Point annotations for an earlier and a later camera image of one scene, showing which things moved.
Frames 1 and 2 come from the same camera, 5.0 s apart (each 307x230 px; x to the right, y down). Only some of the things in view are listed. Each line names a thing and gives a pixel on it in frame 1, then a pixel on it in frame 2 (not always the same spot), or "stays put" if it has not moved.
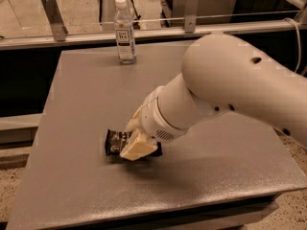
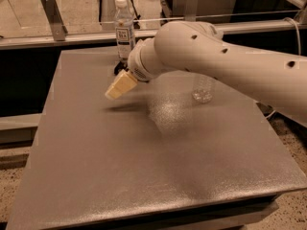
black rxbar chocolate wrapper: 114,143 -> 120,66
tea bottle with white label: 125,30 stays put
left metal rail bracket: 55,15 stays put
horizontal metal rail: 108,37 stays put
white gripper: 155,119 -> 135,66
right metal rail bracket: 192,8 stays put
